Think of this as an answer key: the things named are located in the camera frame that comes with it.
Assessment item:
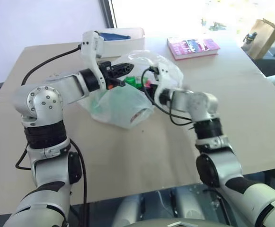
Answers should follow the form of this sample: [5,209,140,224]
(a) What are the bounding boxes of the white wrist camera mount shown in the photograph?
[80,30,106,91]
[151,62,174,105]

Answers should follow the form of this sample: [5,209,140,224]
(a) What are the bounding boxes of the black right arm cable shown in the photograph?
[141,67,195,126]

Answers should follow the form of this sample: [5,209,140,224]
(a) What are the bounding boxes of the white storage box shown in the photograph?
[96,27,146,59]

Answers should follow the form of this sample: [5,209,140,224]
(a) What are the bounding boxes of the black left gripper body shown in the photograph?
[98,60,116,90]

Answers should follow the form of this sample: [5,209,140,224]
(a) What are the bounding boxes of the brown paper bag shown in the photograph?
[248,18,275,60]

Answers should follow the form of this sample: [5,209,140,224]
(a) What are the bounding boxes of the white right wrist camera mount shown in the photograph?
[151,62,174,105]

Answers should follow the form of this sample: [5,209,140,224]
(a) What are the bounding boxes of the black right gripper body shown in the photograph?
[147,83,160,101]

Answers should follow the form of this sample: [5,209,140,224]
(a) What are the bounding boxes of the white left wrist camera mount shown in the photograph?
[80,30,106,91]

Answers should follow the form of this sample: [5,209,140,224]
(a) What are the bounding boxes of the dark window frame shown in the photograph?
[98,0,118,29]

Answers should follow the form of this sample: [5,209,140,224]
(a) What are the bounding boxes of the translucent plastic bag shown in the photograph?
[80,50,184,130]

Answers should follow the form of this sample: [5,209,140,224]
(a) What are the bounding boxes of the small black object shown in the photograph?
[245,31,257,44]

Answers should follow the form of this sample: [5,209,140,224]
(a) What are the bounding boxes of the green item in bag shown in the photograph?
[124,76,144,90]

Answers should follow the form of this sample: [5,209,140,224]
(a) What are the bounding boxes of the pink paperback book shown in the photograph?
[167,37,221,61]

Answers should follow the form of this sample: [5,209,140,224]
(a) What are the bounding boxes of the blue item in box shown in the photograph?
[98,32,131,41]

